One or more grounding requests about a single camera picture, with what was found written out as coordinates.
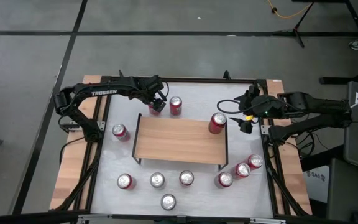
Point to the black desk frame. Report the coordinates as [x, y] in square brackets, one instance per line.
[337, 80]

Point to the black tripod stand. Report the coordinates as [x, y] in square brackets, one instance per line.
[295, 31]

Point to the white table mat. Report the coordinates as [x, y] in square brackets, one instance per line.
[197, 202]

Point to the silver aluminium bar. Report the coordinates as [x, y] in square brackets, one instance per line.
[129, 216]

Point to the black metal table frame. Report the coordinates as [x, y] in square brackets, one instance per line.
[197, 80]

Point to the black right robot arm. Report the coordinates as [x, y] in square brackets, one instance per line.
[315, 105]

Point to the white labelled box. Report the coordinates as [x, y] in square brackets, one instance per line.
[317, 183]

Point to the red cola can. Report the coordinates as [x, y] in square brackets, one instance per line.
[125, 181]
[255, 161]
[217, 123]
[225, 179]
[175, 104]
[152, 111]
[186, 177]
[243, 170]
[120, 130]

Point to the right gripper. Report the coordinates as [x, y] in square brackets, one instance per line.
[255, 107]

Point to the dark grey cabinet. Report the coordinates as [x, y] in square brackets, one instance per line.
[343, 193]

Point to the wooden shelf black metal frame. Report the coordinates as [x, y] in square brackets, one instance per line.
[179, 140]

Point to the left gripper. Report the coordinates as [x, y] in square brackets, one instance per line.
[151, 87]

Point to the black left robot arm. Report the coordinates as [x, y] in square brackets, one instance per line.
[104, 92]

